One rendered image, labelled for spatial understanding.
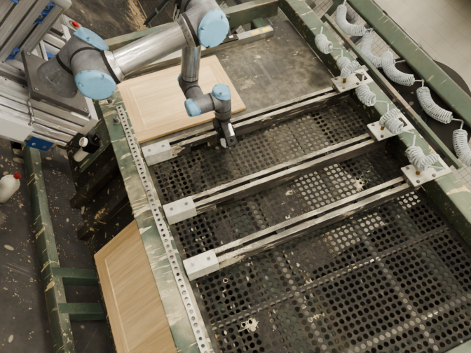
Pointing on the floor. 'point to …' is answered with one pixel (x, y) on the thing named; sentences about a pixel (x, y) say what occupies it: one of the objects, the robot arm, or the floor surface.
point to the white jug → (9, 186)
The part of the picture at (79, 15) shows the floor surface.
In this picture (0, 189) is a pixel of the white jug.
